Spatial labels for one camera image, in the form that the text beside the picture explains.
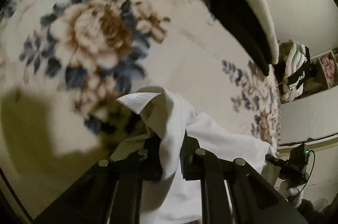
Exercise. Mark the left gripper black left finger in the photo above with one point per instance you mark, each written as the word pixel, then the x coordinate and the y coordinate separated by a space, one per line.
pixel 148 166

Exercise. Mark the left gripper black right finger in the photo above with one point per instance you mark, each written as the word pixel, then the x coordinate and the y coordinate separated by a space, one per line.
pixel 189 159

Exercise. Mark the white t-shirt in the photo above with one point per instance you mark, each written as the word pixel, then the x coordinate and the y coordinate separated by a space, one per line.
pixel 182 132

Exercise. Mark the white gloved right hand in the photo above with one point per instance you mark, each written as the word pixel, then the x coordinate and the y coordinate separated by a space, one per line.
pixel 292 194

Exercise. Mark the white wardrobe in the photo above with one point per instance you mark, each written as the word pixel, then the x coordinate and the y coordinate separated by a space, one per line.
pixel 313 120

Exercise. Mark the black striped jacket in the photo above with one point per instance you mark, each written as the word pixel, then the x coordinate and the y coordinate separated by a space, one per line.
pixel 298 64

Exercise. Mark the pink floral bedding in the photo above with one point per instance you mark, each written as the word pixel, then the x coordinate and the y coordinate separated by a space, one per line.
pixel 329 65

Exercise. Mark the white puffer jacket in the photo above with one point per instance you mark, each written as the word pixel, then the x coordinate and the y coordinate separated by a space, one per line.
pixel 287 95

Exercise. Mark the floral bed blanket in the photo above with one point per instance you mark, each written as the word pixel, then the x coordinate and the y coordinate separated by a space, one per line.
pixel 78 77

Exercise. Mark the folded black garment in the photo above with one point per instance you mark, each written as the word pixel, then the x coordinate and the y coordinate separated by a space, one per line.
pixel 237 17

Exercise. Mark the folded white garment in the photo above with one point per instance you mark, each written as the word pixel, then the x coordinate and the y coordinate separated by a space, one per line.
pixel 262 12

